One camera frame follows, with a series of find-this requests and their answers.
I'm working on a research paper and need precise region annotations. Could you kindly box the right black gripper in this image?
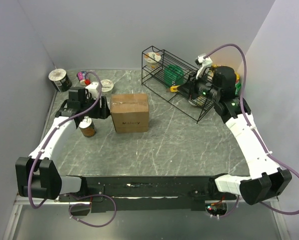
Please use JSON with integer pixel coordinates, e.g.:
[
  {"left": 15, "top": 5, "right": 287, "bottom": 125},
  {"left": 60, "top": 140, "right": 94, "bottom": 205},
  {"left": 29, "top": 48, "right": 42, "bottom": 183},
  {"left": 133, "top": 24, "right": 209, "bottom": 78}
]
[{"left": 177, "top": 69, "right": 221, "bottom": 102}]

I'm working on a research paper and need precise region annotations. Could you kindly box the purple yogurt cup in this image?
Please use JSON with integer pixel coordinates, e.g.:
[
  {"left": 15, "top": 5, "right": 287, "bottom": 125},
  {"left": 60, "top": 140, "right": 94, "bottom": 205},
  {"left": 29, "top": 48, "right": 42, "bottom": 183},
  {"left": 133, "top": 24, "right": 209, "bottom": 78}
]
[{"left": 76, "top": 71, "right": 91, "bottom": 86}]

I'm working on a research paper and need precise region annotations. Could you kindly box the green plastic cup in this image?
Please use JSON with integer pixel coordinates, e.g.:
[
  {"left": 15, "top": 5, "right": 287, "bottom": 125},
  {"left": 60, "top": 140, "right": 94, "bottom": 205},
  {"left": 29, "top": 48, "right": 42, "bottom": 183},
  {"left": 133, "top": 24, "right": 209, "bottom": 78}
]
[{"left": 163, "top": 64, "right": 184, "bottom": 87}]

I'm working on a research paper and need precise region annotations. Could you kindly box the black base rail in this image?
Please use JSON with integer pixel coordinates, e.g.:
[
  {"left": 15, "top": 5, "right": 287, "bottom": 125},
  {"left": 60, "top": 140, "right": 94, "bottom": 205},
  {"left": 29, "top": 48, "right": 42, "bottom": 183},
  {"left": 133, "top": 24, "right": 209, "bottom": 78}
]
[{"left": 58, "top": 176, "right": 237, "bottom": 213}]

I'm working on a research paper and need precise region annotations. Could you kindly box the circuit board with leds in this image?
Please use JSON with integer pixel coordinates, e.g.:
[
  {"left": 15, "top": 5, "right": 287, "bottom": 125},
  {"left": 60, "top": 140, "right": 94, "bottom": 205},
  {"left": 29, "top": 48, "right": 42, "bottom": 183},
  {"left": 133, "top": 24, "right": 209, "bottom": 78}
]
[{"left": 205, "top": 202, "right": 228, "bottom": 216}]

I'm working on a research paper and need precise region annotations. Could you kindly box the black wire rack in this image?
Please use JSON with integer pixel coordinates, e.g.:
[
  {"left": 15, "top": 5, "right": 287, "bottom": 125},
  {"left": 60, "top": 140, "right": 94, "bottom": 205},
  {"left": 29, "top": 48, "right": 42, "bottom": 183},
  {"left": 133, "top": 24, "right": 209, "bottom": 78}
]
[{"left": 141, "top": 45, "right": 213, "bottom": 123}]

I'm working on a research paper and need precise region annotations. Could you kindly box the yogurt cup in rack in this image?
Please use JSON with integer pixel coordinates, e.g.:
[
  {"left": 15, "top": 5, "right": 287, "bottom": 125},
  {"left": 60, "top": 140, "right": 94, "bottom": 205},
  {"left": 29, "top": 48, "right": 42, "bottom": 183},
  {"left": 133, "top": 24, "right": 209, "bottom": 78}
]
[{"left": 144, "top": 51, "right": 162, "bottom": 70}]

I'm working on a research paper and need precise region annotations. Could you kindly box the white yogurt cup on table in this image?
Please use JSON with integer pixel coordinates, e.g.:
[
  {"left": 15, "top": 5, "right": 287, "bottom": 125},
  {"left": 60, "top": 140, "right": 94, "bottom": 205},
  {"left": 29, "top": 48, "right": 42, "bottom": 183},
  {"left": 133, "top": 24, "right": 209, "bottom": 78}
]
[{"left": 101, "top": 79, "right": 114, "bottom": 97}]

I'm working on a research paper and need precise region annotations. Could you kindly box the white bowl in rack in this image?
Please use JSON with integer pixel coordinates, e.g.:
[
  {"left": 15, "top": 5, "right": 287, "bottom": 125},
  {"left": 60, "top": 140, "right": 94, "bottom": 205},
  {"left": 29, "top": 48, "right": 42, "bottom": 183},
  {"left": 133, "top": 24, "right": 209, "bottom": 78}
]
[{"left": 188, "top": 96, "right": 209, "bottom": 107}]

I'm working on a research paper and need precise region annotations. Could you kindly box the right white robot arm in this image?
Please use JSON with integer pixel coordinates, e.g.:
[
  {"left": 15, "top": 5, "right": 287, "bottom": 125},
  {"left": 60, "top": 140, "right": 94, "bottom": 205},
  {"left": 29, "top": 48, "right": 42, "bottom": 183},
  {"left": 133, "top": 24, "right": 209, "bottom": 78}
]
[{"left": 177, "top": 66, "right": 292, "bottom": 205}]

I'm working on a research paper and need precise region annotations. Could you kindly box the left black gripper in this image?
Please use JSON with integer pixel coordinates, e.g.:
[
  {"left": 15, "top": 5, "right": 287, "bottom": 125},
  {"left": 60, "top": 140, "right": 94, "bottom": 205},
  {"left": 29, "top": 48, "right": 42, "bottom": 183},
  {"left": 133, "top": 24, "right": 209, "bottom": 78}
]
[{"left": 81, "top": 94, "right": 112, "bottom": 120}]

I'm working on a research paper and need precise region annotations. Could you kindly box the green chips bag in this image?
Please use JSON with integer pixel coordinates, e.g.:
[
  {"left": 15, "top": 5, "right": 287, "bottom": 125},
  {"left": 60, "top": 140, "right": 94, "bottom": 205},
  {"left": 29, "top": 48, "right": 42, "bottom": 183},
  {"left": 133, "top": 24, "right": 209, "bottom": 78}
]
[{"left": 235, "top": 81, "right": 242, "bottom": 96}]

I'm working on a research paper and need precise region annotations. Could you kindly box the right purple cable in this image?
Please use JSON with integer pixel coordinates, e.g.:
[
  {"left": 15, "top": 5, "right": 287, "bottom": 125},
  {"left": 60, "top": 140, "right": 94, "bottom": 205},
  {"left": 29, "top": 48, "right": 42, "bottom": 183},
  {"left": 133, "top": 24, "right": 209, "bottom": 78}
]
[{"left": 205, "top": 43, "right": 299, "bottom": 216}]

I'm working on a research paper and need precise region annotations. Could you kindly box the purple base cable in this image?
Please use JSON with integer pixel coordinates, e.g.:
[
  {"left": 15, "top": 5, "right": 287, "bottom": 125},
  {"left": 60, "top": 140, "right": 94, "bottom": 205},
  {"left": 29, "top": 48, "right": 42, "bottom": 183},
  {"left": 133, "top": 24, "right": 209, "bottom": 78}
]
[{"left": 68, "top": 194, "right": 119, "bottom": 228}]

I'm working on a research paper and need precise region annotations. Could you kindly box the brown tin can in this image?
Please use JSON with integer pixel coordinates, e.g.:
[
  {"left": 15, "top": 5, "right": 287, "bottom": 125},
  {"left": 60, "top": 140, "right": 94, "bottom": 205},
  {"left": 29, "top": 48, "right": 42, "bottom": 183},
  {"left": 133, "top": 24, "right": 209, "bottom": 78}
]
[{"left": 78, "top": 116, "right": 97, "bottom": 138}]

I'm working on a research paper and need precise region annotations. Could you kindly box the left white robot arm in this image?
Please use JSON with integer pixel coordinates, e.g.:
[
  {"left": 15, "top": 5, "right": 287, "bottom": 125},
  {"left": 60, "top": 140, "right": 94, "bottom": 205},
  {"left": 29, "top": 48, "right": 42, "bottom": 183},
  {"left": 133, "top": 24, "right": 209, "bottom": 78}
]
[{"left": 15, "top": 84, "right": 110, "bottom": 201}]

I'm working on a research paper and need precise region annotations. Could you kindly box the yellow snack bag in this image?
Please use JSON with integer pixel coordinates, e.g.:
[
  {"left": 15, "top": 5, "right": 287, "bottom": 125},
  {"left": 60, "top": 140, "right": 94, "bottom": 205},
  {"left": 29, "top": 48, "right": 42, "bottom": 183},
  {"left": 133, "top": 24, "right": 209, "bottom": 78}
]
[{"left": 235, "top": 72, "right": 240, "bottom": 81}]

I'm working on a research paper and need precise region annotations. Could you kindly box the black paper cup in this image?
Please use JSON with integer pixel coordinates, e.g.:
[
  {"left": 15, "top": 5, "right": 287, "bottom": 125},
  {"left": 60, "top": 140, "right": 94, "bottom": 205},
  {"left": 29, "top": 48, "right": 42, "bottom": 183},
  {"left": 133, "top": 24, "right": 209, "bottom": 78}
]
[{"left": 48, "top": 68, "right": 72, "bottom": 93}]

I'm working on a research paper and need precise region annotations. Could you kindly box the brown cardboard express box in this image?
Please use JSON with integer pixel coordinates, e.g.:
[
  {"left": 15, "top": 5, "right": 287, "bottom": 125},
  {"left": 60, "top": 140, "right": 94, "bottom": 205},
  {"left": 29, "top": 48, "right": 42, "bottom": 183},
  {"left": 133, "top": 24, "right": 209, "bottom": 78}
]
[{"left": 110, "top": 93, "right": 150, "bottom": 134}]

